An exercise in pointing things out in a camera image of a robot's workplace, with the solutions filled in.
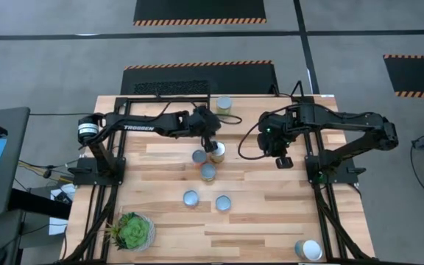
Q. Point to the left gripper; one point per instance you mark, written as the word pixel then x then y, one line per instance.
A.
pixel 206 123

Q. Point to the wooden shelf board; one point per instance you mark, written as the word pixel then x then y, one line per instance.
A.
pixel 256 103

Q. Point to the black metal frame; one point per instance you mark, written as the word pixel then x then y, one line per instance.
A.
pixel 303 99
pixel 142 99

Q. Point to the potted green succulent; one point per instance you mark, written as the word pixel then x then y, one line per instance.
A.
pixel 133 232

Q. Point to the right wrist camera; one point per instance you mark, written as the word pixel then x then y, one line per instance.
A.
pixel 284 162

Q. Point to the white paper sheet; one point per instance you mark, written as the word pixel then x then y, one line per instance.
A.
pixel 58 226

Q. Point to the flat salmon can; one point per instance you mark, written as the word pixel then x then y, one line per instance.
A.
pixel 190 198

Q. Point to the black monitor stand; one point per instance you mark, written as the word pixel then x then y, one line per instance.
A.
pixel 39 204

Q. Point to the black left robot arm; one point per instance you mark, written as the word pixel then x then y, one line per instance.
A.
pixel 138 127

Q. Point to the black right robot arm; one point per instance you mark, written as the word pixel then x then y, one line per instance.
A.
pixel 344 125

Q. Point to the flat yellow pineapple can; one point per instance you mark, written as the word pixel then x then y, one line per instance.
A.
pixel 223 202

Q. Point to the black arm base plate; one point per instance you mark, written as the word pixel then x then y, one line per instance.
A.
pixel 339 176
pixel 87 176

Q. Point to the tall tomato can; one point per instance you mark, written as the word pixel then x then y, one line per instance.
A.
pixel 224 104

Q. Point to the tall orange beans can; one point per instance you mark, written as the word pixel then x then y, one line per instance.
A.
pixel 220 150

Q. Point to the tall teal can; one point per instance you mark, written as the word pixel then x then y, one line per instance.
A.
pixel 312 250

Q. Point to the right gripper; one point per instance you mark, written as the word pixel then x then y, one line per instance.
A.
pixel 276 136

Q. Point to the green sliced peaches can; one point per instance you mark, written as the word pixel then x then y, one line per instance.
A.
pixel 208 171

